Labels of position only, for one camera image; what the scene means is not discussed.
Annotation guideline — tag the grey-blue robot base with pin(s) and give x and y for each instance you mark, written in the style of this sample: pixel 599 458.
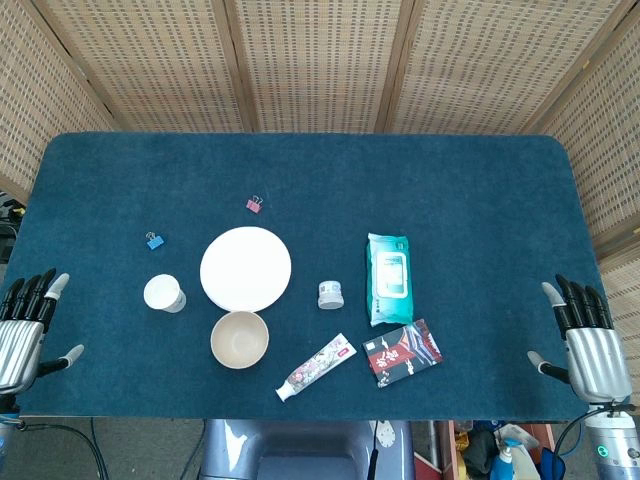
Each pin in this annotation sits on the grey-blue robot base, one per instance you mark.
pixel 300 450

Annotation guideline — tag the black red printed box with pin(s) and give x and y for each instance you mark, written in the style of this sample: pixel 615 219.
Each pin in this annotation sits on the black red printed box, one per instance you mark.
pixel 402 354

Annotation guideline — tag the dark blue table carpet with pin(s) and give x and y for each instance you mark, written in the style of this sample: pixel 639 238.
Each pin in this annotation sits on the dark blue table carpet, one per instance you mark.
pixel 450 200

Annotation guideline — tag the green wet wipes pack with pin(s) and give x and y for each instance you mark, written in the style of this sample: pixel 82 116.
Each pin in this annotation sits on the green wet wipes pack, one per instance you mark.
pixel 390 280

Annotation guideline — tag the blue binder clip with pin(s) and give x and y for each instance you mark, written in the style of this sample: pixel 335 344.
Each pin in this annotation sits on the blue binder clip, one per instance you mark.
pixel 155 243

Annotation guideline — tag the woven bamboo folding screen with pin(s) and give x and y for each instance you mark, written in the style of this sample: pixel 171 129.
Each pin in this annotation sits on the woven bamboo folding screen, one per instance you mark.
pixel 320 65

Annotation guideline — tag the small white jar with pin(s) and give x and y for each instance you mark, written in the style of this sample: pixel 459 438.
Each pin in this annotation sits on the small white jar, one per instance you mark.
pixel 330 296

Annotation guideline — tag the beige bowl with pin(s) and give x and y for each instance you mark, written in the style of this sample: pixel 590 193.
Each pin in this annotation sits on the beige bowl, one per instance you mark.
pixel 239 340

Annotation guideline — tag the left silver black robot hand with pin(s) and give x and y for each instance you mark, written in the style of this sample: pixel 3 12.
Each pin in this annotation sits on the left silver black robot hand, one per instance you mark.
pixel 20 345

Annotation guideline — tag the large white plate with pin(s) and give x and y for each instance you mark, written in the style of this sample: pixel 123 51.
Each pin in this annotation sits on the large white plate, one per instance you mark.
pixel 245 267

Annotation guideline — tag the white paper cup blue flower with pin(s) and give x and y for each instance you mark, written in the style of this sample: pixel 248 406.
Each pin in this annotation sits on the white paper cup blue flower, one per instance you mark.
pixel 161 292

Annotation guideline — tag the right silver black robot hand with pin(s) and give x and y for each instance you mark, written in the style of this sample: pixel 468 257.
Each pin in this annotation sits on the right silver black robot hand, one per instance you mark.
pixel 597 355

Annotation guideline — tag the pink binder clip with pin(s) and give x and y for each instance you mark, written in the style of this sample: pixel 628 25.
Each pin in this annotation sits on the pink binder clip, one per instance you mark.
pixel 254 205

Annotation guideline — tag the floral toothpaste tube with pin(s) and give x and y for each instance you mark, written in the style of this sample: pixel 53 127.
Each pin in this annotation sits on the floral toothpaste tube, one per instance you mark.
pixel 317 367

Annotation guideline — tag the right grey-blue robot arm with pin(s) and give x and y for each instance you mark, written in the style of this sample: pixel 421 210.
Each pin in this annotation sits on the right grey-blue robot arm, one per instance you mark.
pixel 615 445

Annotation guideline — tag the blue white spray bottle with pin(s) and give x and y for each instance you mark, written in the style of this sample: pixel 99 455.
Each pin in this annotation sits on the blue white spray bottle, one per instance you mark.
pixel 502 462

